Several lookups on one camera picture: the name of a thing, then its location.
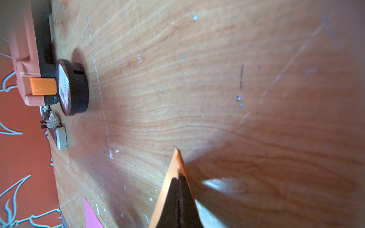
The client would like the black round tape disc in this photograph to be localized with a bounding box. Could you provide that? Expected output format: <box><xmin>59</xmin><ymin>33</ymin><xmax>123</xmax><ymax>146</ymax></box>
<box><xmin>56</xmin><ymin>59</ymin><xmax>89</xmax><ymax>116</ymax></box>

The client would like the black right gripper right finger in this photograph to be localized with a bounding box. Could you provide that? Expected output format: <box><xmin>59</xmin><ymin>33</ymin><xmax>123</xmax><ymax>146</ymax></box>
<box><xmin>179</xmin><ymin>174</ymin><xmax>203</xmax><ymax>228</ymax></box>

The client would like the orange square paper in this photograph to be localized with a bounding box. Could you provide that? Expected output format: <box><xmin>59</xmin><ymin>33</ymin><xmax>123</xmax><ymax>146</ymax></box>
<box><xmin>149</xmin><ymin>149</ymin><xmax>202</xmax><ymax>228</ymax></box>

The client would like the orange plastic tool case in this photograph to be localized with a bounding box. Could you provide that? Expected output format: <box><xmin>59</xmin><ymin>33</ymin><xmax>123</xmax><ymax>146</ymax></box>
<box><xmin>9</xmin><ymin>1</ymin><xmax>59</xmax><ymax>106</ymax></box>

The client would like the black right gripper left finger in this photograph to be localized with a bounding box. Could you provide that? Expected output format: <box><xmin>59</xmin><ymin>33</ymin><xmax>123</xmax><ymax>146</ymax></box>
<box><xmin>161</xmin><ymin>178</ymin><xmax>179</xmax><ymax>228</ymax></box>

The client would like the pink square paper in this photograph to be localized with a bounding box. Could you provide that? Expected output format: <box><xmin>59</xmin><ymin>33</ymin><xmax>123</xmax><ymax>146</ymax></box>
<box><xmin>83</xmin><ymin>197</ymin><xmax>103</xmax><ymax>228</ymax></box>

